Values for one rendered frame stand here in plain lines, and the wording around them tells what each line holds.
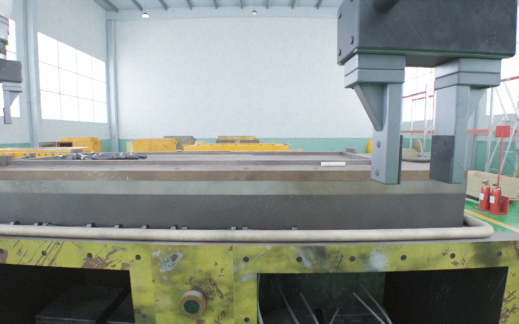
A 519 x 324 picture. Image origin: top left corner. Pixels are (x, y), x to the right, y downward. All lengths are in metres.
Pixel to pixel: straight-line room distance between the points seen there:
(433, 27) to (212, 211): 0.48
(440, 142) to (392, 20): 0.11
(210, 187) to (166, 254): 0.16
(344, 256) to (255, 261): 0.17
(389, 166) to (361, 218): 0.38
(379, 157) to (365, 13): 0.11
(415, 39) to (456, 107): 0.07
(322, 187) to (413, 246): 0.21
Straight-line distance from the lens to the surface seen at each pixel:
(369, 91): 0.23
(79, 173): 0.67
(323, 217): 0.58
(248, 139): 9.11
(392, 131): 0.22
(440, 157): 0.26
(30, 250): 0.70
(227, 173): 0.54
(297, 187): 0.55
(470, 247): 0.65
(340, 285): 0.92
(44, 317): 1.11
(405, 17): 0.23
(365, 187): 0.58
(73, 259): 0.64
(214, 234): 0.51
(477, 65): 0.27
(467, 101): 0.26
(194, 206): 0.57
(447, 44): 0.24
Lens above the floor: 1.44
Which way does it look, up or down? 6 degrees down
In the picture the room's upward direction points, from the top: straight up
